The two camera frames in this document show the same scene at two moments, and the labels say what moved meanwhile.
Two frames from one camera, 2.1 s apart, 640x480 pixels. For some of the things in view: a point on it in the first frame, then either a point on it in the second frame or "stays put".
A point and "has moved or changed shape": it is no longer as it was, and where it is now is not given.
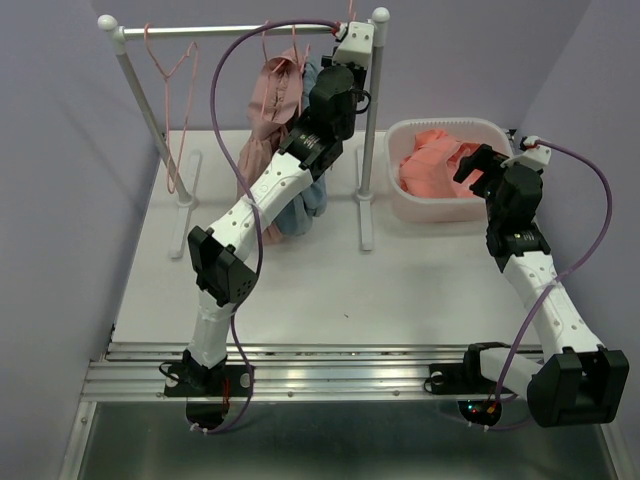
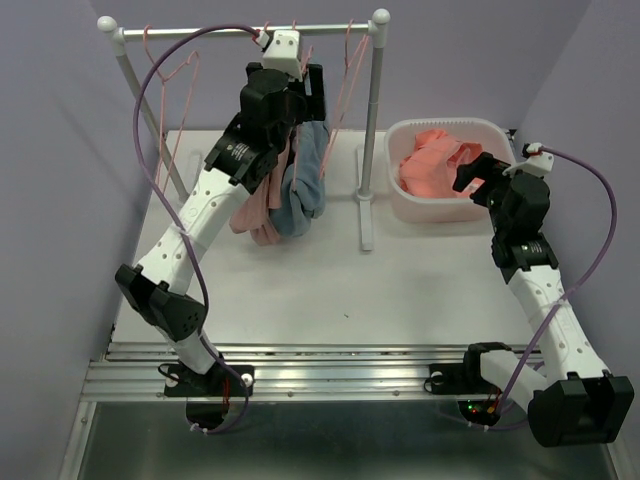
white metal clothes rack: [184, 200] stays put
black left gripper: [358, 73] -> [312, 106]
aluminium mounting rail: [136, 371] stays put
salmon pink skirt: [429, 171] stays put
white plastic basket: [400, 143] stays put
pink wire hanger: [352, 17] has moved or changed shape
